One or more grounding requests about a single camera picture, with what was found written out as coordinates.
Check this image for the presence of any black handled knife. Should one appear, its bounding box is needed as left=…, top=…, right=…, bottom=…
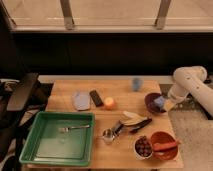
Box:
left=129, top=118, right=152, bottom=134

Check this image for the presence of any metal window frame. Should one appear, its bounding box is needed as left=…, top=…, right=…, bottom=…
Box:
left=0, top=0, right=213, bottom=33

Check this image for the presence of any blue yellow sponge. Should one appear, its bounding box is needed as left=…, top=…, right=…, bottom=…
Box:
left=154, top=96, right=175, bottom=111

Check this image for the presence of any green plastic tray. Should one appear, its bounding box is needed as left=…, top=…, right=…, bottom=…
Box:
left=19, top=111, right=95, bottom=167

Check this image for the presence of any silver fork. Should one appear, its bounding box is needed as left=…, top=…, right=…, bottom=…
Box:
left=58, top=125, right=90, bottom=133

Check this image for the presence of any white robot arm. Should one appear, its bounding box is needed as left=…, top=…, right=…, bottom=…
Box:
left=168, top=66, right=213, bottom=117

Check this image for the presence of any purple bowl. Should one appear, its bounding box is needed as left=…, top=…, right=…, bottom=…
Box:
left=144, top=93, right=165, bottom=114

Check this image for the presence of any metal measuring cup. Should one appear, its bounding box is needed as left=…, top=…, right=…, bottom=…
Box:
left=102, top=121, right=124, bottom=144

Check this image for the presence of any black rectangular remote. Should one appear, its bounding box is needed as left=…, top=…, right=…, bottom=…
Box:
left=90, top=90, right=103, bottom=107

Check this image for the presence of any blue plastic cup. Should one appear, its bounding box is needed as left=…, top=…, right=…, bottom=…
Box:
left=132, top=78, right=143, bottom=91

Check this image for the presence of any orange carrot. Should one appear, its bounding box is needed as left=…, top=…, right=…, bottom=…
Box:
left=153, top=141, right=180, bottom=151

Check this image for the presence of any white bowl of grapes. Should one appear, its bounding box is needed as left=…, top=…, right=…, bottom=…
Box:
left=134, top=136, right=153, bottom=160

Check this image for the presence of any black office chair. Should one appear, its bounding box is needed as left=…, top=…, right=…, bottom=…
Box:
left=0, top=73, right=47, bottom=171

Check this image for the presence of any orange bowl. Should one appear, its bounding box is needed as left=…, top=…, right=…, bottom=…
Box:
left=150, top=131, right=180, bottom=161

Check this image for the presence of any orange fruit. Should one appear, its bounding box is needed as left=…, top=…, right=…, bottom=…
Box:
left=104, top=97, right=116, bottom=110

